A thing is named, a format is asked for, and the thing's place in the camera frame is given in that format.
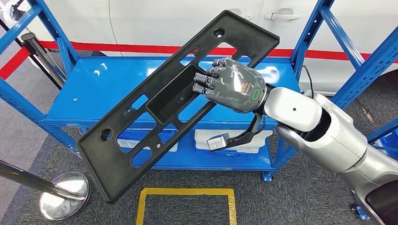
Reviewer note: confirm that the yellow floor tape marking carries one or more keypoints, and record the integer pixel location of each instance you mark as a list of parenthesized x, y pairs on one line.
[(140, 208)]

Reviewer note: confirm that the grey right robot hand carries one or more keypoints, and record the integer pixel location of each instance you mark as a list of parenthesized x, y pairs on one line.
[(236, 87)]

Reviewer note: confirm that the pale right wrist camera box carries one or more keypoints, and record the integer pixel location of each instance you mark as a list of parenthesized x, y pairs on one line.
[(217, 142)]

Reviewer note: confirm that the long black plastic frame part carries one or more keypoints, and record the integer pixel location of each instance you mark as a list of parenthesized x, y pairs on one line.
[(245, 37)]

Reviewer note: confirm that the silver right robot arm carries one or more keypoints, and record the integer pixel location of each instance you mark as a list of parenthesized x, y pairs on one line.
[(335, 139)]

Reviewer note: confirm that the chrome stanchion post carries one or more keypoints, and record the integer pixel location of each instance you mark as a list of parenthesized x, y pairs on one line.
[(65, 198)]

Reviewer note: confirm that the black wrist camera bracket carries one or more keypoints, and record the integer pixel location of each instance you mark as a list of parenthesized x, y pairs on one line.
[(245, 138)]

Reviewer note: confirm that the black topped stanchion post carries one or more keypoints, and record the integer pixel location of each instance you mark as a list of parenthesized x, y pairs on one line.
[(40, 52)]

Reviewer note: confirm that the white car with red stripe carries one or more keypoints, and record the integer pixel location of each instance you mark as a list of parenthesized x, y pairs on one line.
[(155, 24)]

